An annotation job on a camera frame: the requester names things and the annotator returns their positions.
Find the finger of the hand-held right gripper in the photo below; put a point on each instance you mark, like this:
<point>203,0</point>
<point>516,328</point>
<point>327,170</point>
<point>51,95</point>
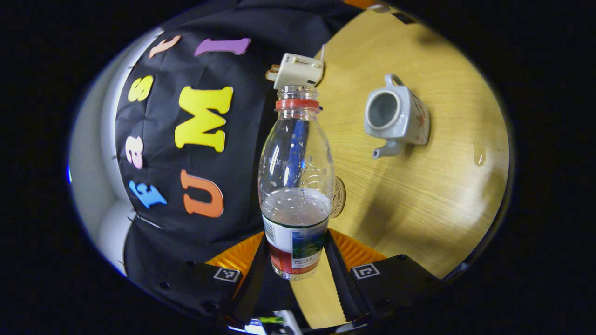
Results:
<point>361,3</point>

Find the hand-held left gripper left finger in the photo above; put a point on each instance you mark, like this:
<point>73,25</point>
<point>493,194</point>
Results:
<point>247,288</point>

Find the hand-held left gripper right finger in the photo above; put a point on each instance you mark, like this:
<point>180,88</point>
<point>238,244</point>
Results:
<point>347,288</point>

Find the round wooden coaster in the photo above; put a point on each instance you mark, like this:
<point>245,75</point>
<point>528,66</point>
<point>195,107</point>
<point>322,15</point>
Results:
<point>339,197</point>

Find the clear plastic water bottle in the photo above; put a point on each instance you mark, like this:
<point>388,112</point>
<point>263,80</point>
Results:
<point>295,209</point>

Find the white ceramic teacup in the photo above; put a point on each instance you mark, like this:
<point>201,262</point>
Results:
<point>405,116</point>

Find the white toaster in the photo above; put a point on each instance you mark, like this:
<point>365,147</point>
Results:
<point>300,70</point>

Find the bread slice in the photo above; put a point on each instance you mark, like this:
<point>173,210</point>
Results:
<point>271,73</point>

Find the black backdrop cloth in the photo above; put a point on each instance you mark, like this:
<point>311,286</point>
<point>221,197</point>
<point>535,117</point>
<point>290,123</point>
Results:
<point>163,153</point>

